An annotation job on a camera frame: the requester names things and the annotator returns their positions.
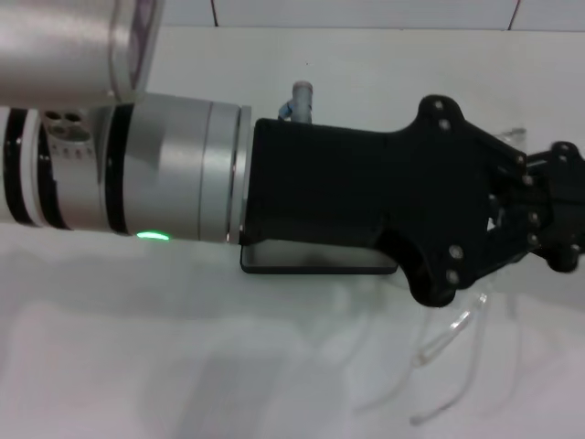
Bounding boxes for clear transparent glasses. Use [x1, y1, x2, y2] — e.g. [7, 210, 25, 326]
[409, 126, 529, 426]

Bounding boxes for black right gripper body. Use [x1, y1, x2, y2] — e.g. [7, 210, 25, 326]
[546, 140, 585, 275]

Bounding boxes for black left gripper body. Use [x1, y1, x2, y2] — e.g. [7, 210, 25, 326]
[239, 94, 494, 308]

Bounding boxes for black glasses case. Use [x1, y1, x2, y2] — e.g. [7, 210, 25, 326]
[240, 241, 398, 275]

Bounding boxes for silver cylindrical connector plug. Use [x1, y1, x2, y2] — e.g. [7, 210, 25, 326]
[276, 80, 315, 123]

